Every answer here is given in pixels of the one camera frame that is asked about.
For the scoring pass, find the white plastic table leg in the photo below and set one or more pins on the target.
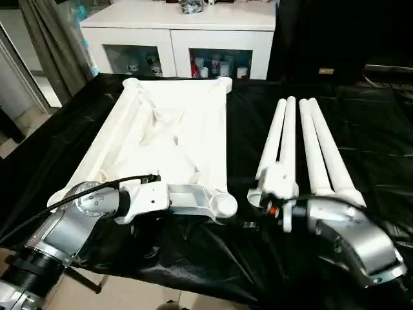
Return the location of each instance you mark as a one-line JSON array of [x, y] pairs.
[[311, 145], [288, 139], [274, 135], [332, 151]]

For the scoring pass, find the white plastic table top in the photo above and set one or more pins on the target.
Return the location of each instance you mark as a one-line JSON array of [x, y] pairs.
[[167, 113]]

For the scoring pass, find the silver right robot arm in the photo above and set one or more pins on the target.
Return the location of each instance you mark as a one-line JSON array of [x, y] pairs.
[[361, 245]]

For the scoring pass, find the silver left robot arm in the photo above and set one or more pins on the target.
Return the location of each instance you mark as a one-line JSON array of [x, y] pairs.
[[64, 232]]

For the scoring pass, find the black mat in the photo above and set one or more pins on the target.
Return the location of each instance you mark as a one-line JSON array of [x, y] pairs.
[[209, 258]]

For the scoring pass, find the dark robot body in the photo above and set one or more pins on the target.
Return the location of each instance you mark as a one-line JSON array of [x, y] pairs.
[[170, 306]]

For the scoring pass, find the black cabinet gold label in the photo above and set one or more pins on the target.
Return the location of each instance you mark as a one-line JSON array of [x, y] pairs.
[[306, 38]]

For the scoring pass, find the black metal stand leg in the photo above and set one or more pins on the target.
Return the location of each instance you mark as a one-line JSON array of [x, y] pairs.
[[87, 281]]

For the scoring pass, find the white glass-door cabinet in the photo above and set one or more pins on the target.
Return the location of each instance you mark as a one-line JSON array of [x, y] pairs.
[[174, 42]]

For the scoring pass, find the dark grey bundle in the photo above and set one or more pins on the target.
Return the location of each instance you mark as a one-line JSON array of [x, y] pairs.
[[192, 7]]

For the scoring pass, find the grey curtain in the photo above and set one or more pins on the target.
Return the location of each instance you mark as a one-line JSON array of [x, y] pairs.
[[55, 48]]

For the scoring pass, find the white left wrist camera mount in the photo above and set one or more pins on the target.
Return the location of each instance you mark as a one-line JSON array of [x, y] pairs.
[[148, 200]]

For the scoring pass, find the grey door frame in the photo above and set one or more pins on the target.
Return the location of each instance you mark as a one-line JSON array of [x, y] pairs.
[[22, 74]]

